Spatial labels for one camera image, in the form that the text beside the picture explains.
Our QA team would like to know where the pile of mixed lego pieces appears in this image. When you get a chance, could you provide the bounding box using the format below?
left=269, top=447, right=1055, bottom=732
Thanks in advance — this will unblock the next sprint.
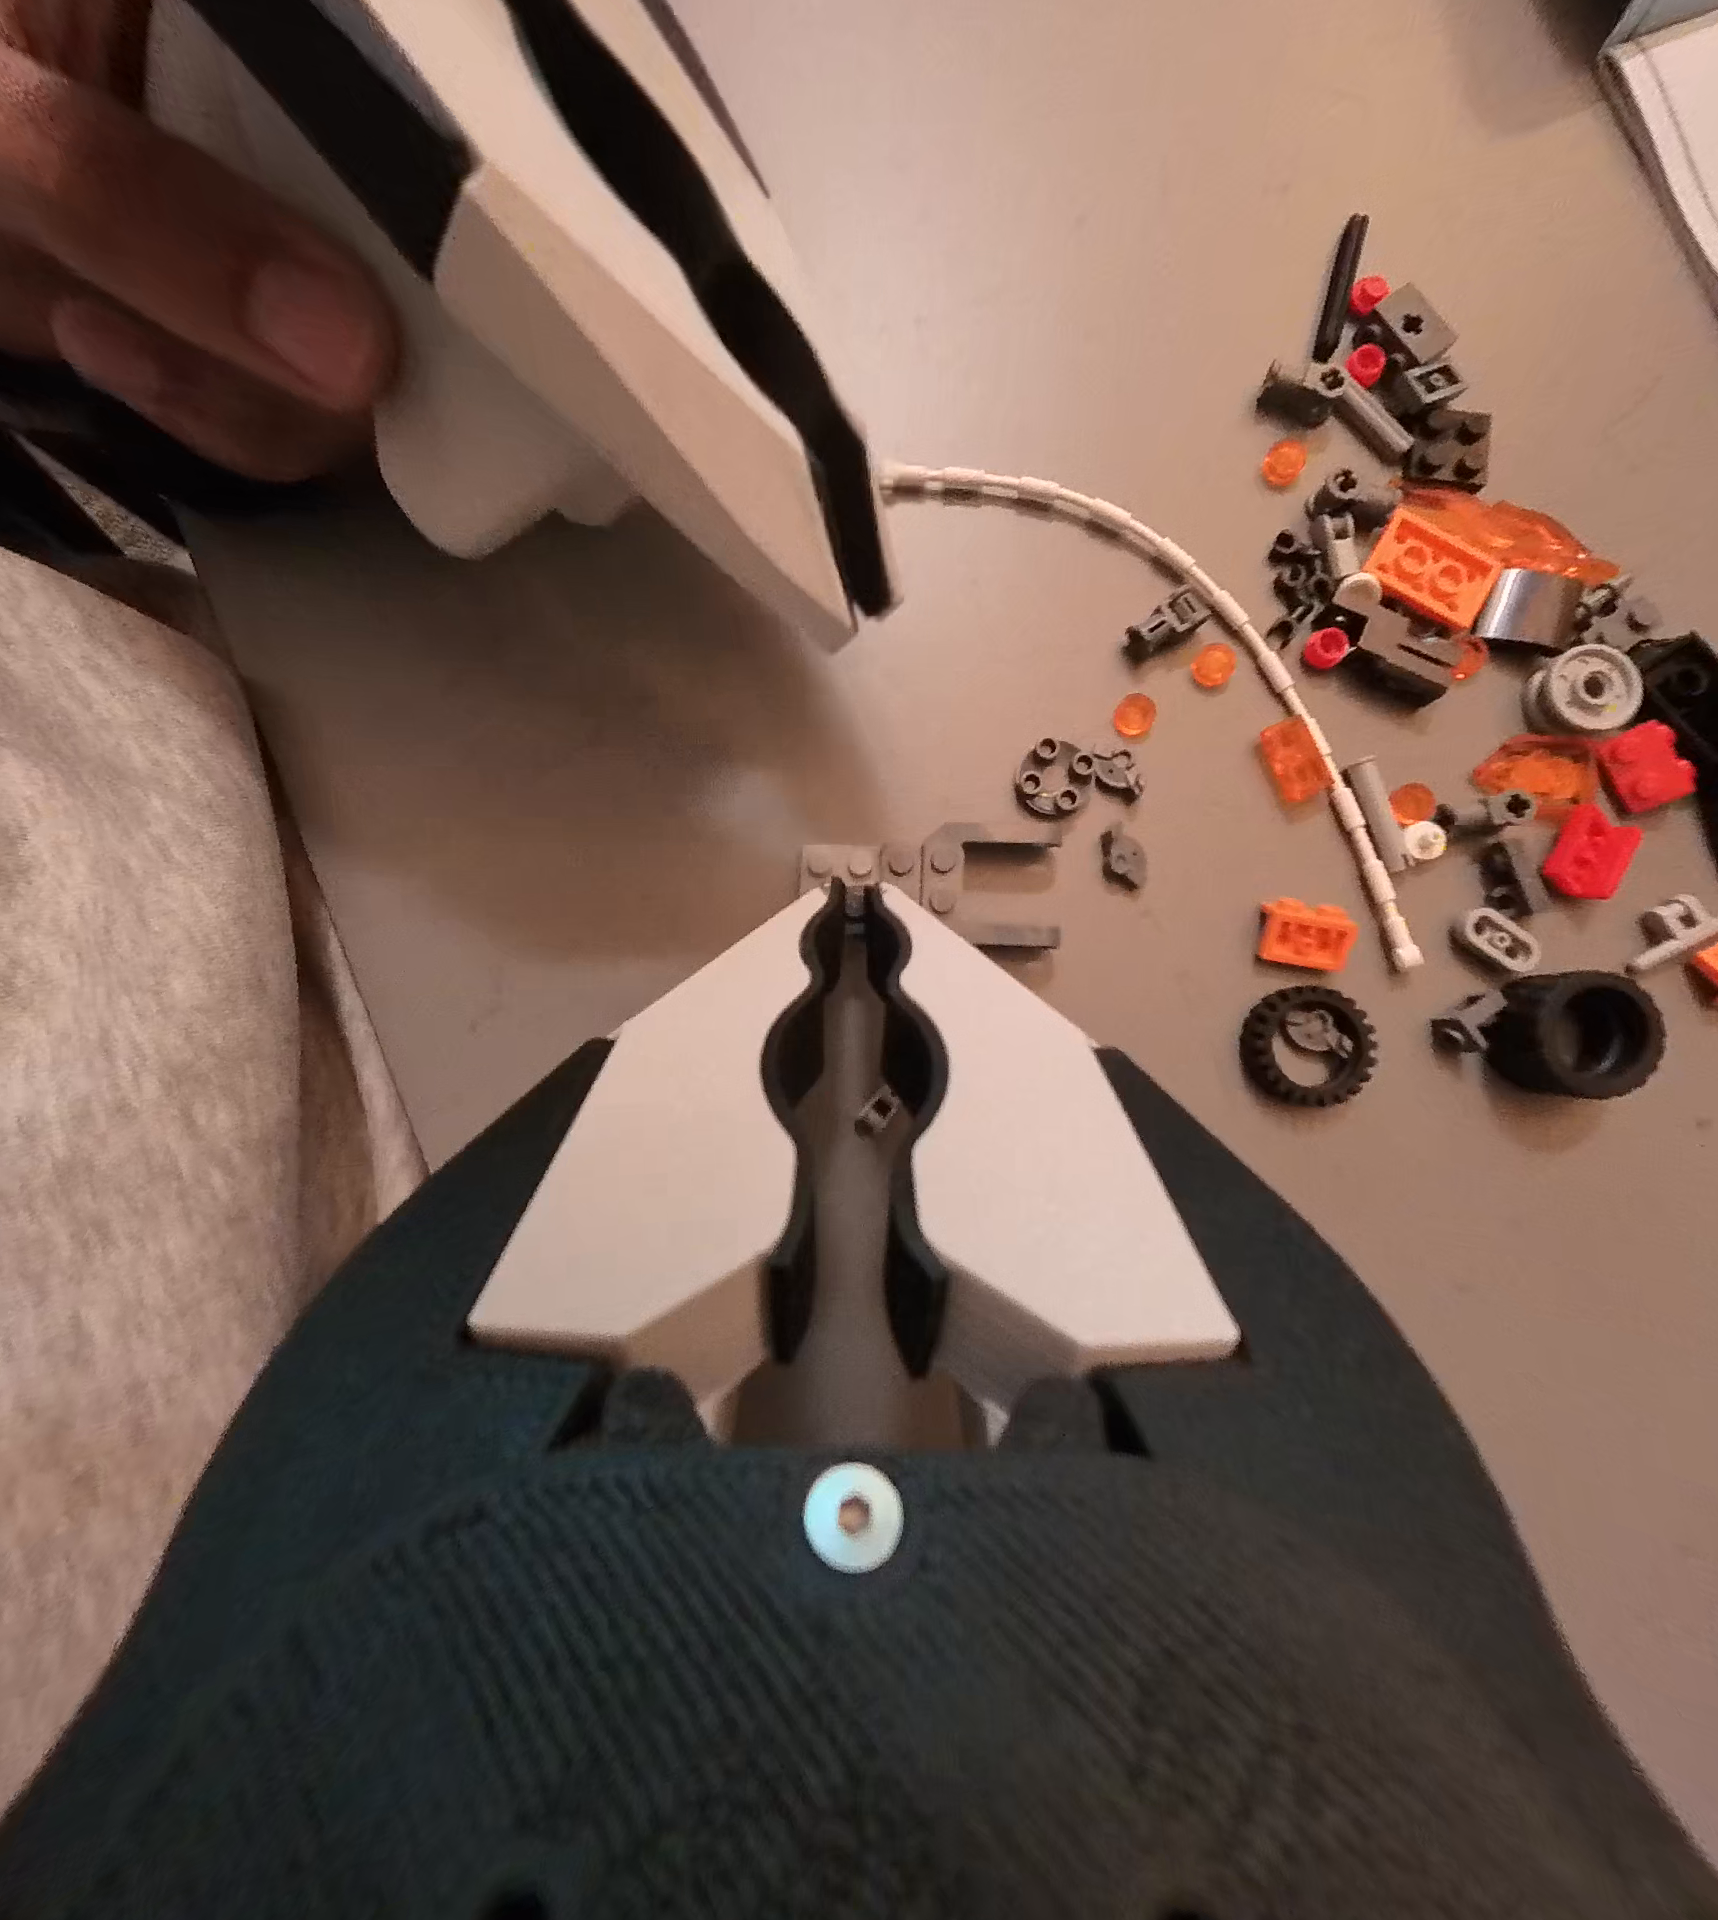
left=1255, top=212, right=1718, bottom=979

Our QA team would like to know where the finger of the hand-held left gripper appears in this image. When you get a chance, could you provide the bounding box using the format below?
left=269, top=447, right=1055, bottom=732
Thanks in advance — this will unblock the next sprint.
left=363, top=0, right=900, bottom=653
left=644, top=0, right=778, bottom=199

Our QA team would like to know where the round dark grey lego plate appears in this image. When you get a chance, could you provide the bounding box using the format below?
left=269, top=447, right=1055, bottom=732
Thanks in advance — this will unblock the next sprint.
left=1014, top=736, right=1096, bottom=815

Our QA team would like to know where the large black lego tyre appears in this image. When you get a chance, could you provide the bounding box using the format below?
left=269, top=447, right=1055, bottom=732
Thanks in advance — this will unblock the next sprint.
left=1486, top=972, right=1670, bottom=1101

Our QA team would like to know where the person's grey clothing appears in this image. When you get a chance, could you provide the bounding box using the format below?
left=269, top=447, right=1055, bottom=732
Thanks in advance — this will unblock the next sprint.
left=0, top=501, right=429, bottom=1920

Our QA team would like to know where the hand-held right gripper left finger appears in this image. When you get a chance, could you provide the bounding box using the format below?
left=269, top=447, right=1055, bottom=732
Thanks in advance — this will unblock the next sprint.
left=466, top=880, right=865, bottom=1439

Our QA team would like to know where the white flexible lego hose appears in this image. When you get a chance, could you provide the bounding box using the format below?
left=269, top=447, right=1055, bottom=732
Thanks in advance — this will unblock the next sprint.
left=874, top=463, right=1428, bottom=972

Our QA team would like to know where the transparent orange lego plate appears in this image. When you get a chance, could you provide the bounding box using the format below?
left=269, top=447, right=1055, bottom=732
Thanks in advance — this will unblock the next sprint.
left=1255, top=718, right=1341, bottom=809

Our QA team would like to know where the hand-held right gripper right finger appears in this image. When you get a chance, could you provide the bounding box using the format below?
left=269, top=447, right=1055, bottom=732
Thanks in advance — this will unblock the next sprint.
left=867, top=880, right=1243, bottom=1439

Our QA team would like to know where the person's left hand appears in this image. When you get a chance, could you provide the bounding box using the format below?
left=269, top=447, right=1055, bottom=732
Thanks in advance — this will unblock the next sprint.
left=0, top=0, right=399, bottom=484

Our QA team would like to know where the small black lego tyre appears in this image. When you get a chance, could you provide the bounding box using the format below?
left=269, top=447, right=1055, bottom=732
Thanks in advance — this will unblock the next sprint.
left=1239, top=985, right=1380, bottom=1111

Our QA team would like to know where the grey lego plate assembly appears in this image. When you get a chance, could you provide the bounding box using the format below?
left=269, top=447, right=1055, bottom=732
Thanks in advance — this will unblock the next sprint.
left=798, top=823, right=1066, bottom=956

